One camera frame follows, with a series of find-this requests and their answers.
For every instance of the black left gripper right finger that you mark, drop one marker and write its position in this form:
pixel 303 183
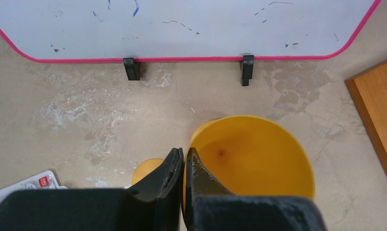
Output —
pixel 209 206

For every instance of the gold wire wine glass rack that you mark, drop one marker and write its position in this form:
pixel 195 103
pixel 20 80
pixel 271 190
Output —
pixel 368 90

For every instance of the white plastic packaged item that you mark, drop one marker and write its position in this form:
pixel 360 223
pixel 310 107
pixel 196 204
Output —
pixel 41 181

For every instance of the yellow wine glass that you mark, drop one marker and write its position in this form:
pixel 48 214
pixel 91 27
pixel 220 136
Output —
pixel 251 155

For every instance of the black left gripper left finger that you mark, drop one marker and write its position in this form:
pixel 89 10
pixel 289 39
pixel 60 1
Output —
pixel 152 204

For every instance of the red framed whiteboard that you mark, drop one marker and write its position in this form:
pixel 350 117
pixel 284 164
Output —
pixel 88 31

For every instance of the black whiteboard stand foot right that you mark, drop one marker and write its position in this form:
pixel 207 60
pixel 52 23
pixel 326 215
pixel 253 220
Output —
pixel 246 67

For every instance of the black whiteboard stand foot left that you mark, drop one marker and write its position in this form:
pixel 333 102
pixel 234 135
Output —
pixel 132 69

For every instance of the black whiteboard stand foot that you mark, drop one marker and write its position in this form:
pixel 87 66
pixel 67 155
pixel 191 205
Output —
pixel 246 67
pixel 132 69

